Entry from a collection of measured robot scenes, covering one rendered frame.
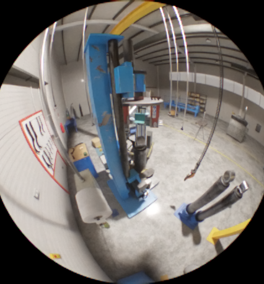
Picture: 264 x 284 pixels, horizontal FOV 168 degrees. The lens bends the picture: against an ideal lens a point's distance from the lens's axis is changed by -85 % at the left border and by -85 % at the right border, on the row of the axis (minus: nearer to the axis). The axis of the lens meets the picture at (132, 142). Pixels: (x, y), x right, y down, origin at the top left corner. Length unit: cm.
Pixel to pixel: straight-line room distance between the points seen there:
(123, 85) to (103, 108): 29
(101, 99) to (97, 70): 27
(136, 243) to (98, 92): 258
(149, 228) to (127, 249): 71
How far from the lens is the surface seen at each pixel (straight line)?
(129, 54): 107
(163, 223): 238
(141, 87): 104
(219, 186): 138
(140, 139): 126
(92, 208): 73
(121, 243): 236
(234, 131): 853
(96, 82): 83
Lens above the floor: 231
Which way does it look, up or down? 34 degrees down
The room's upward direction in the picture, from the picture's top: 4 degrees counter-clockwise
